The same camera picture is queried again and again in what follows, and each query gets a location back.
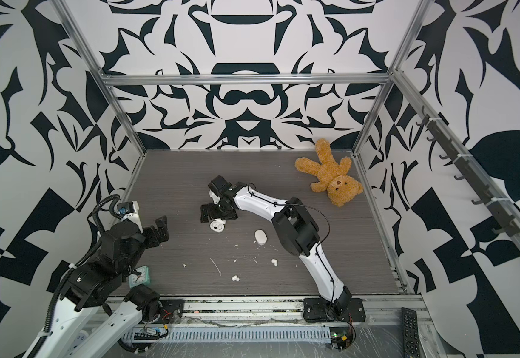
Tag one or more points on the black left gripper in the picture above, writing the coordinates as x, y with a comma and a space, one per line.
152, 238

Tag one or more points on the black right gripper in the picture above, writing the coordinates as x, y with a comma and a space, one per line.
210, 207

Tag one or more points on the white earbud charging case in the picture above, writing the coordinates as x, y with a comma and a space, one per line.
217, 225

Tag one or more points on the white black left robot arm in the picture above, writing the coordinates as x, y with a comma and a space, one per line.
88, 283

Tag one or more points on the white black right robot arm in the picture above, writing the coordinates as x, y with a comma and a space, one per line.
296, 229

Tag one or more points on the teal white small object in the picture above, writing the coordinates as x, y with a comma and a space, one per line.
140, 276

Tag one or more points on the green circuit board left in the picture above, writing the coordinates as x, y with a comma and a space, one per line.
152, 333

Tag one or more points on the green circuit board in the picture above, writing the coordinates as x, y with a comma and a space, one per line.
152, 333
342, 340

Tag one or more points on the brown teddy bear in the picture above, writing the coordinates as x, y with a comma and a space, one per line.
332, 176

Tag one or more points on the green circuit board right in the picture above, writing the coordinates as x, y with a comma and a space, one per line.
342, 340

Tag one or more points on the black remote control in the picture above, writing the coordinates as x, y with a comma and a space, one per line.
410, 333

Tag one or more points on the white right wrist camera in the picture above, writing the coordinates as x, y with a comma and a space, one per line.
214, 197

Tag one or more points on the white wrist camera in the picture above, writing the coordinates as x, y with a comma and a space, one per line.
129, 211
214, 197

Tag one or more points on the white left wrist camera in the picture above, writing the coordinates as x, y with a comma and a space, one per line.
129, 211

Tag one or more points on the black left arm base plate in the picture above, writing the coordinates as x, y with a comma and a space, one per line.
170, 308

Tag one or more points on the aluminium mounting rail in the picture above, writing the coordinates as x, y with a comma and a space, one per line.
230, 311

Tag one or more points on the white slotted cable duct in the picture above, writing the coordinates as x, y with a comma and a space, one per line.
317, 334

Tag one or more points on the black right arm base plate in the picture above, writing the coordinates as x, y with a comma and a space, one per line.
317, 310

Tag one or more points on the black wall hook rack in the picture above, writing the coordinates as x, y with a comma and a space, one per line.
472, 172

